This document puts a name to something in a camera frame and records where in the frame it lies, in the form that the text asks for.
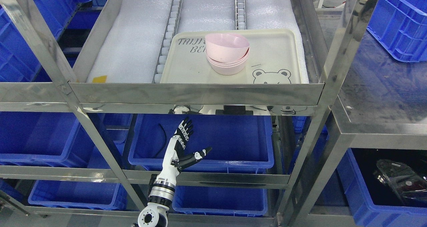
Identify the blue bin left middle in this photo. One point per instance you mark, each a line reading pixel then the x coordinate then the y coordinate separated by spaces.
pixel 43 139

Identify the pink bowl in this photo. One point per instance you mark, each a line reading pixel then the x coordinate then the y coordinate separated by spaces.
pixel 226 47

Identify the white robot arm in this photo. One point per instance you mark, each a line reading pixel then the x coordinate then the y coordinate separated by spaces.
pixel 160 196

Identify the blue bin under tray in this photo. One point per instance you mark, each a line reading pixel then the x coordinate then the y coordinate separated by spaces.
pixel 240 144

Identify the cream bear tray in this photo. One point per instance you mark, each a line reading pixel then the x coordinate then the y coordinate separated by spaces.
pixel 274 58

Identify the blue bin bottom centre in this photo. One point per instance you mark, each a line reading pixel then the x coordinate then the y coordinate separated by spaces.
pixel 242 202

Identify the stacked pink bowls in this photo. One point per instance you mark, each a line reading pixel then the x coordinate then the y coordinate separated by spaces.
pixel 229 68

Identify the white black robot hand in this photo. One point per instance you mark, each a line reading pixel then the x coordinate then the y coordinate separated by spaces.
pixel 175 160

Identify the steel rack shelf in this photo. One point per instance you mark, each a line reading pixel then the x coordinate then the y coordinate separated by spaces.
pixel 330 133

